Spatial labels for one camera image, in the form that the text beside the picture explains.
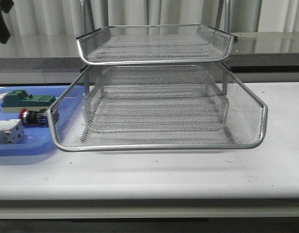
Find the dark glossy background counter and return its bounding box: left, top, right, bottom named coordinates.
left=0, top=32, right=299, bottom=72

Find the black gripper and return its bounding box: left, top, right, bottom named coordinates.
left=0, top=0, right=14, bottom=44

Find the silver mesh tray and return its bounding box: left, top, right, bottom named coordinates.
left=76, top=24, right=235, bottom=66
left=83, top=98, right=227, bottom=133
left=47, top=63, right=268, bottom=152

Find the silver mesh top tray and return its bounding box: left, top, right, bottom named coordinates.
left=76, top=24, right=235, bottom=66

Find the green and beige switch block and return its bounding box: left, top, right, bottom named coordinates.
left=1, top=90, right=56, bottom=113

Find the silver mesh bottom tray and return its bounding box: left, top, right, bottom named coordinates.
left=83, top=98, right=227, bottom=133

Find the red emergency push button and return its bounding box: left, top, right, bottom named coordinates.
left=18, top=108, right=49, bottom=127

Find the grey metal rack frame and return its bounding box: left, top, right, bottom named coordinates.
left=78, top=24, right=237, bottom=150

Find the blue plastic tray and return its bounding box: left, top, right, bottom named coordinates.
left=0, top=85, right=87, bottom=156

